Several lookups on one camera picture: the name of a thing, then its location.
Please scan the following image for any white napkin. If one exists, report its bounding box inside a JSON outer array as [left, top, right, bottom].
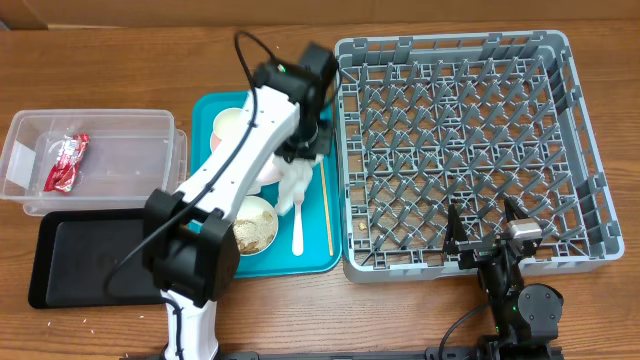
[[273, 154, 324, 216]]

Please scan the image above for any wooden chopstick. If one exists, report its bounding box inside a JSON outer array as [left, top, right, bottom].
[[320, 160, 334, 257]]

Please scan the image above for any clear plastic waste bin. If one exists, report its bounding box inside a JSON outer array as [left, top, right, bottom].
[[1, 109, 188, 216]]

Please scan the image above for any teal plastic tray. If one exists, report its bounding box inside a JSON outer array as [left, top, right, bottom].
[[190, 92, 342, 279]]

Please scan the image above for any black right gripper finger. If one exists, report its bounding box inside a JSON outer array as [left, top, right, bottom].
[[504, 197, 529, 223], [443, 204, 473, 253]]

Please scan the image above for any grey dishwasher rack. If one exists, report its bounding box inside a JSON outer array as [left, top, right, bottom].
[[335, 30, 625, 283]]

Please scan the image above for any cream white cup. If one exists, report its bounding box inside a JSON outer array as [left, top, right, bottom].
[[210, 108, 246, 151]]

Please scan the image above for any white plastic fork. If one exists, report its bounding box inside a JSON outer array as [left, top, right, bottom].
[[292, 196, 304, 256]]

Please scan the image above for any black tray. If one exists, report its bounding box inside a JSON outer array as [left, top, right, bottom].
[[28, 209, 160, 309]]

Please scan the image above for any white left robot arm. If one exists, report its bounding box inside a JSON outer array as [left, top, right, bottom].
[[141, 43, 339, 359]]

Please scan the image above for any pink plate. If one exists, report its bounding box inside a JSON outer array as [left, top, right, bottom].
[[210, 133, 282, 186]]

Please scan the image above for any white bowl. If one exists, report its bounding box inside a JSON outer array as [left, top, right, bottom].
[[233, 196, 279, 256]]

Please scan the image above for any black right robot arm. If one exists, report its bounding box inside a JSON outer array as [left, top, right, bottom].
[[437, 198, 564, 360]]

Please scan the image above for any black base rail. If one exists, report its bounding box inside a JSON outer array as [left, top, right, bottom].
[[120, 347, 477, 360]]

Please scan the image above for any red snack wrapper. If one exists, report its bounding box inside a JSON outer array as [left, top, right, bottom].
[[43, 133, 91, 193]]

